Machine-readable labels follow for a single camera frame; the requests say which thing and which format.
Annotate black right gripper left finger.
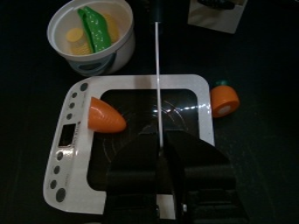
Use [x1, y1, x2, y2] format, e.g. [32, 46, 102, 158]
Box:
[102, 131, 162, 224]

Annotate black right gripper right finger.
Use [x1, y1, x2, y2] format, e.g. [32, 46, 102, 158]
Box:
[163, 129, 250, 224]

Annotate white toy induction cooktop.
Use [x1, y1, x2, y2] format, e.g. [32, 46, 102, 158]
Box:
[42, 73, 216, 221]

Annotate orange toy carrot tip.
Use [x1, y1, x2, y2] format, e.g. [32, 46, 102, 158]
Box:
[87, 96, 127, 134]

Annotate orange toy carrot top half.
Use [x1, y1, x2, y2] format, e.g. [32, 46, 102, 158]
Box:
[210, 80, 240, 119]

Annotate yellow toy corn cob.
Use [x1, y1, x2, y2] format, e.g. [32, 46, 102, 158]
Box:
[64, 13, 122, 56]

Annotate white toy pot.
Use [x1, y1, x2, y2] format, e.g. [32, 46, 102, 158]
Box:
[46, 0, 136, 78]

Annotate green toy pea pod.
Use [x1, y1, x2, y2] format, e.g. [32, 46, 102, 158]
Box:
[76, 5, 114, 54]

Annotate white box with dark contents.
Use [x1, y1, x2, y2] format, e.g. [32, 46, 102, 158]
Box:
[187, 0, 248, 35]

